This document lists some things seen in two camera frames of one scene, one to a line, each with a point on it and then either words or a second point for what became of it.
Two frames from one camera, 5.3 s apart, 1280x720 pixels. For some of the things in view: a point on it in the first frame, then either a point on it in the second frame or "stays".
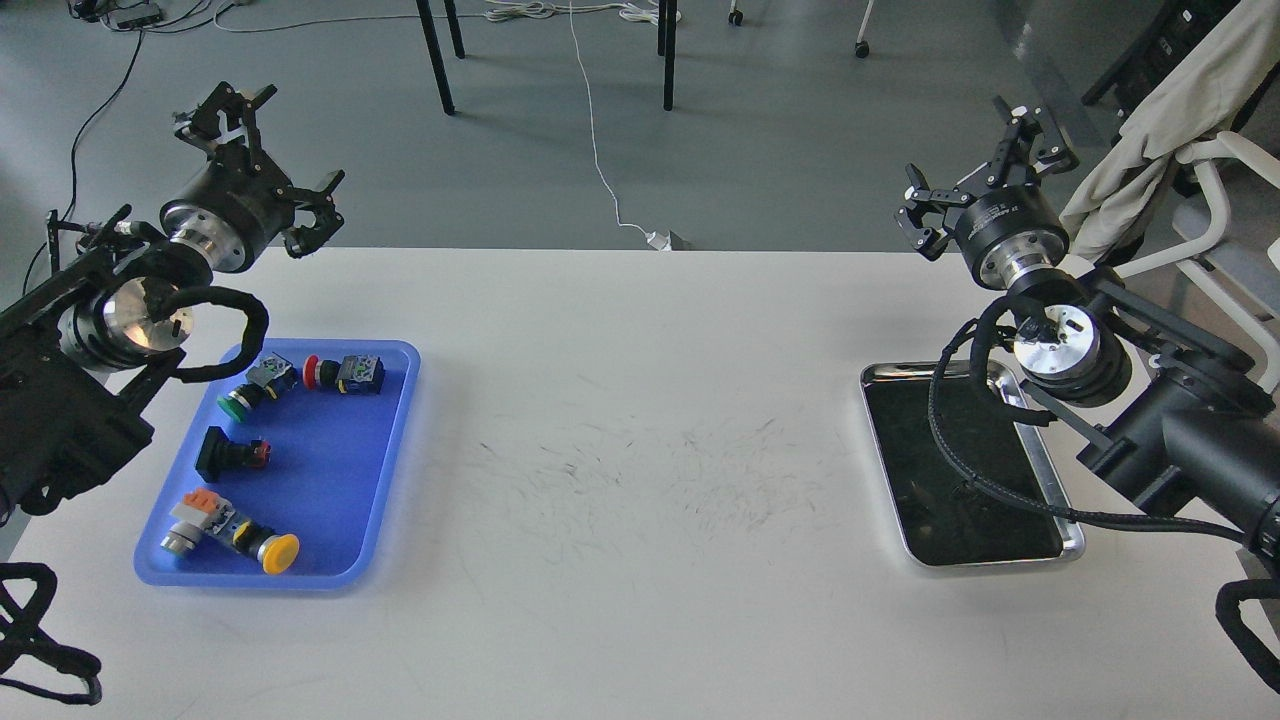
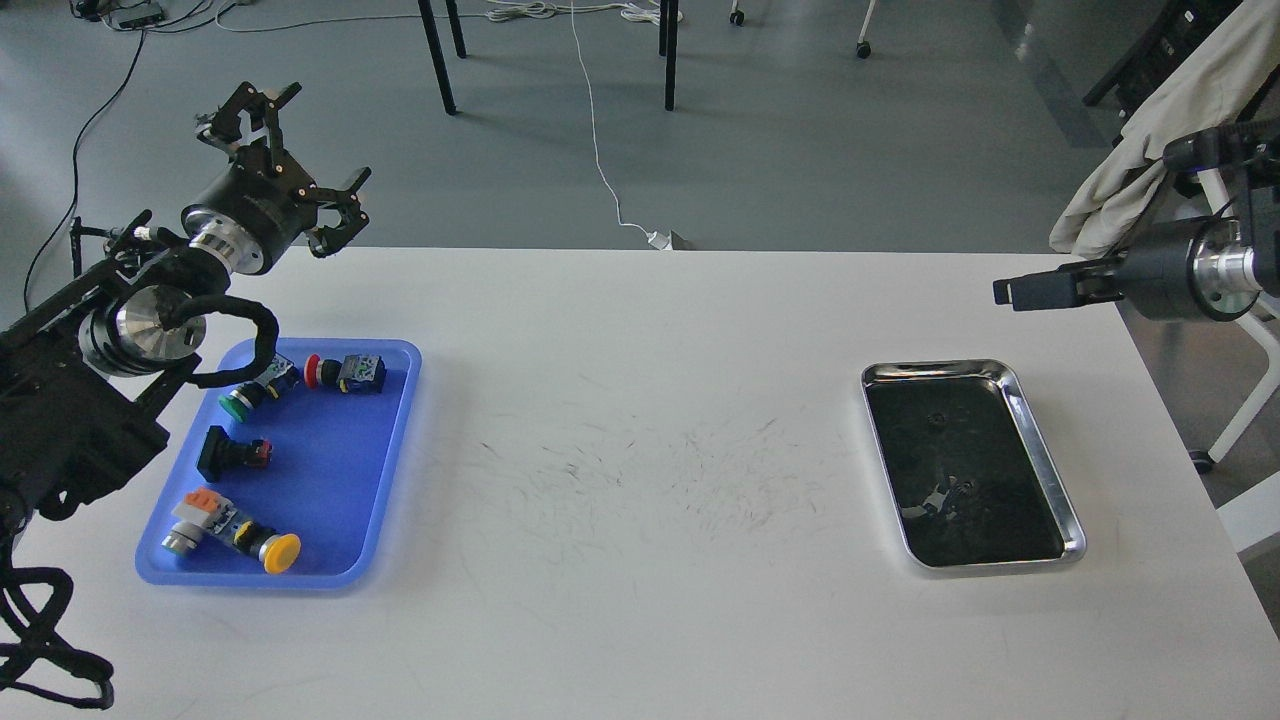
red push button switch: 355,374 stays
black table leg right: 668,16 stays
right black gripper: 1006,230 → 1195,266
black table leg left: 437,56 stays
